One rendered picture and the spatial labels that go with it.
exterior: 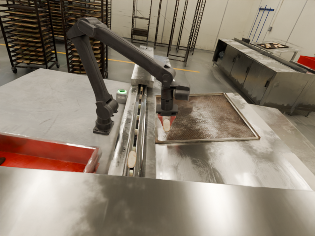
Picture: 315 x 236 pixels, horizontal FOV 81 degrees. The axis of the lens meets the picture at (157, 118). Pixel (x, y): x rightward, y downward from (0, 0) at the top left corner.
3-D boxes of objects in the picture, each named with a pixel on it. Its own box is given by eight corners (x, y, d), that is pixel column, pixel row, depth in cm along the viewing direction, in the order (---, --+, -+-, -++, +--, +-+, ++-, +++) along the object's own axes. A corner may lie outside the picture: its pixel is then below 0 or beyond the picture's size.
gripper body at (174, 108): (156, 107, 89) (156, 93, 85) (177, 107, 89) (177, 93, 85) (155, 114, 84) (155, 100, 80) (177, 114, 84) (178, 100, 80)
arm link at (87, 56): (74, 23, 82) (58, 25, 74) (99, 15, 77) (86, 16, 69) (108, 111, 102) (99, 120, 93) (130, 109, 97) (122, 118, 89)
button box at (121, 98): (117, 102, 135) (117, 88, 129) (127, 103, 136) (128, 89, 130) (115, 107, 128) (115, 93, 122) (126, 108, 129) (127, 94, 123)
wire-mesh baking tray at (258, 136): (154, 96, 129) (154, 94, 128) (225, 94, 129) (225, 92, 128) (154, 143, 87) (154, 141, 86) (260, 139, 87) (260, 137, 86)
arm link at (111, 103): (102, 114, 101) (97, 118, 97) (102, 97, 96) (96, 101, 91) (117, 118, 100) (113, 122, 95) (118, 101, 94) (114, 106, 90)
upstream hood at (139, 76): (139, 50, 252) (140, 44, 247) (152, 52, 254) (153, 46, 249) (130, 86, 147) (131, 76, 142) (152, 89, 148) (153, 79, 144)
